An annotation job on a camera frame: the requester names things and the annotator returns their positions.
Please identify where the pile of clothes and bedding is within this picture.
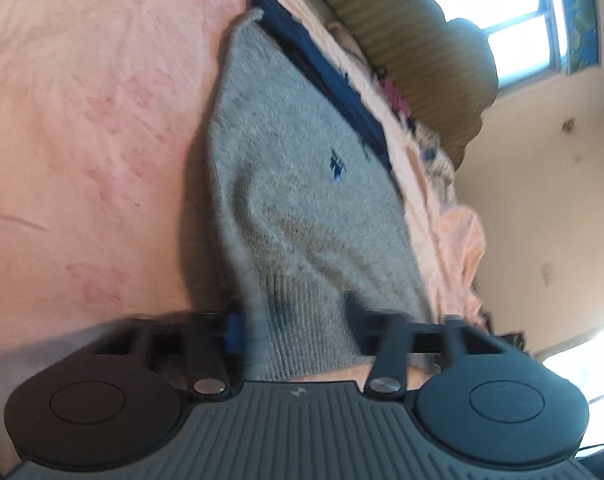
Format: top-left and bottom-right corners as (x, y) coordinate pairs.
(326, 22), (457, 205)

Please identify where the floral blue curtain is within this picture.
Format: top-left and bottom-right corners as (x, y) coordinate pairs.
(561, 0), (600, 74)

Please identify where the pink bed sheet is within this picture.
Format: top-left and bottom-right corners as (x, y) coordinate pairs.
(0, 0), (489, 476)

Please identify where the olive upholstered headboard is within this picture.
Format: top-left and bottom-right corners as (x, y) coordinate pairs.
(323, 0), (498, 168)

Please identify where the bright window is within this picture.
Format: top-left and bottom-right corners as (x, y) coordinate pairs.
(434, 0), (566, 88)

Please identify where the grey and navy knit sweater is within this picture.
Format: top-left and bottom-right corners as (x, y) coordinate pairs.
(209, 0), (432, 384)

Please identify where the white wall socket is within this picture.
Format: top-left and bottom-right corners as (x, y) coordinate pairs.
(541, 262), (555, 287)

